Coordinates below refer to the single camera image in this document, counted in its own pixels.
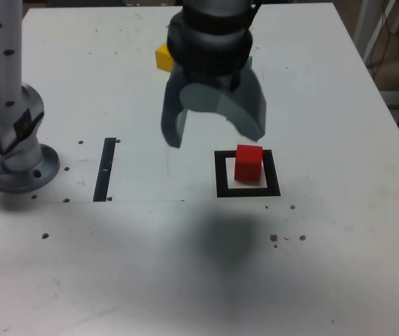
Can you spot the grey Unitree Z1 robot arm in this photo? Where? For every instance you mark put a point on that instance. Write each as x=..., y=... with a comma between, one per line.
x=3, y=70

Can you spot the black tape square outline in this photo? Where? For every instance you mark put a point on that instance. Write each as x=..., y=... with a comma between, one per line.
x=220, y=175

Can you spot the black tape strip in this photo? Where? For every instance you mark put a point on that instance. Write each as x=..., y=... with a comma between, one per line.
x=101, y=175

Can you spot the green cube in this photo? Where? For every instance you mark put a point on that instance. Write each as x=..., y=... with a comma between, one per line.
x=249, y=62

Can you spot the yellow cube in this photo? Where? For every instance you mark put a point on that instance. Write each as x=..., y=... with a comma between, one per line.
x=162, y=57

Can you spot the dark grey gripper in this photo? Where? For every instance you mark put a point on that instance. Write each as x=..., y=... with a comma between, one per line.
x=206, y=78

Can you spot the white metal frame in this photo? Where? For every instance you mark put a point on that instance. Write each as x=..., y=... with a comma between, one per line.
x=374, y=36

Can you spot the red cube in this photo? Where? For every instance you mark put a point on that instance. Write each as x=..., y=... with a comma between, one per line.
x=248, y=164

